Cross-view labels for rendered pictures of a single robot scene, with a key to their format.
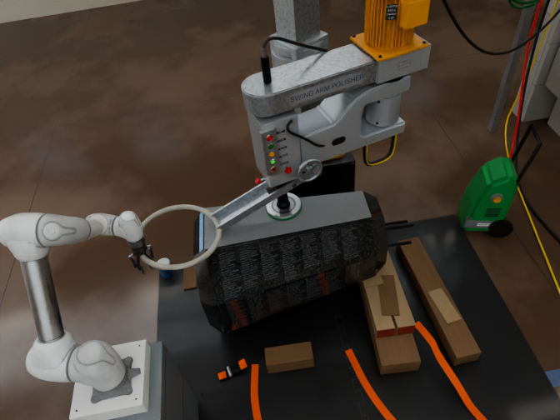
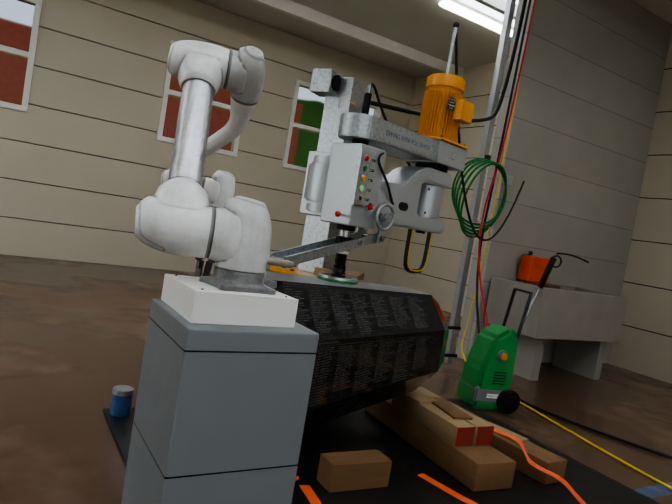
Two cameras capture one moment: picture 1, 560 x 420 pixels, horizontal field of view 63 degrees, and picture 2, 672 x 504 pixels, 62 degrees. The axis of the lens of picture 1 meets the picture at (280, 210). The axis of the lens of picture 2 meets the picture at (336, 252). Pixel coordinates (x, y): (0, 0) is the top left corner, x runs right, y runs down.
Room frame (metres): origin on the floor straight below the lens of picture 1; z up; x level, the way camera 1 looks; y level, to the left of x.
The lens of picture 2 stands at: (-0.70, 1.42, 1.13)
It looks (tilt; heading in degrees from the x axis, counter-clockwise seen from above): 3 degrees down; 332
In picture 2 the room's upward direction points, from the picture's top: 9 degrees clockwise
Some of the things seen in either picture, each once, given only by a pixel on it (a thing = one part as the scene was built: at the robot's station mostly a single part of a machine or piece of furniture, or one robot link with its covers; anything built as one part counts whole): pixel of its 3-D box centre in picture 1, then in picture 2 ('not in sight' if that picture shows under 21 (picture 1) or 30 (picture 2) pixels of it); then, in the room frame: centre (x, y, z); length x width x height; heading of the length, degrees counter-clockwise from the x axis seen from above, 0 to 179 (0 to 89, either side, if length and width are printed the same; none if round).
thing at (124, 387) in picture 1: (115, 376); (244, 279); (0.94, 0.84, 0.91); 0.22 x 0.18 x 0.06; 97
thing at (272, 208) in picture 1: (283, 205); (337, 276); (1.92, -0.03, 0.84); 0.21 x 0.21 x 0.01
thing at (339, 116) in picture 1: (342, 125); (399, 202); (2.03, -0.40, 1.30); 0.74 x 0.23 x 0.49; 108
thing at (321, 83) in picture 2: not in sight; (326, 82); (2.64, -0.11, 2.00); 0.20 x 0.18 x 0.15; 3
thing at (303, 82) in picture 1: (333, 75); (402, 146); (2.03, -0.36, 1.62); 0.96 x 0.25 x 0.17; 108
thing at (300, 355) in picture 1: (289, 357); (354, 470); (1.31, 0.07, 0.07); 0.30 x 0.12 x 0.12; 91
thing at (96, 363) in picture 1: (97, 362); (242, 233); (0.94, 0.87, 1.05); 0.18 x 0.16 x 0.22; 79
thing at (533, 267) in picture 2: not in sight; (537, 269); (3.32, -3.05, 0.99); 0.50 x 0.22 x 0.33; 94
